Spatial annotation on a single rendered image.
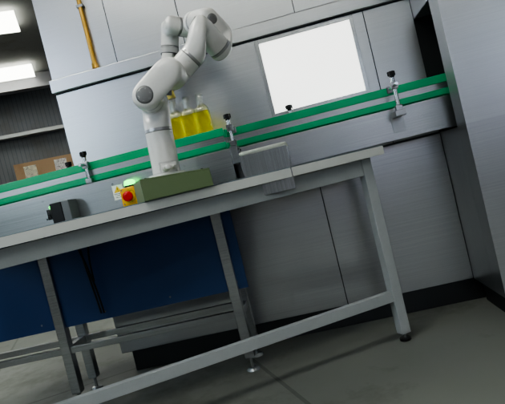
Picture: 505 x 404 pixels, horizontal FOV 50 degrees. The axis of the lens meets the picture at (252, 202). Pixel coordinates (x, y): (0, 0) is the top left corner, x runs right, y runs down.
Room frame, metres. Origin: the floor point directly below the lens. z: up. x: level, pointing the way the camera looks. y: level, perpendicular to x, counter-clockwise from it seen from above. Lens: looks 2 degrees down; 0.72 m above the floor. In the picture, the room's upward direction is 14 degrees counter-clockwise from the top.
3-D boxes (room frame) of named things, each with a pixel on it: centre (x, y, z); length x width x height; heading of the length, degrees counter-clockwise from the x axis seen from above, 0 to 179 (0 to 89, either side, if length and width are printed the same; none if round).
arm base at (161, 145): (1.84, 0.25, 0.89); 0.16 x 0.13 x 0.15; 22
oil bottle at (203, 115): (2.25, 0.11, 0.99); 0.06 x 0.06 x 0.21; 84
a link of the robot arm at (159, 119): (1.85, 0.25, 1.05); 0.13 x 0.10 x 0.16; 177
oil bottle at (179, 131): (2.26, 0.23, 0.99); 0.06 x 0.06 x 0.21; 83
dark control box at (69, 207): (2.12, 0.73, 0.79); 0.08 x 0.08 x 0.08; 84
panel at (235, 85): (2.36, -0.15, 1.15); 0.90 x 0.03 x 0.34; 84
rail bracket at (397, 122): (2.04, -0.62, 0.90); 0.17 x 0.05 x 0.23; 174
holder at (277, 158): (2.03, -0.09, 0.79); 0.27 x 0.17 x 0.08; 174
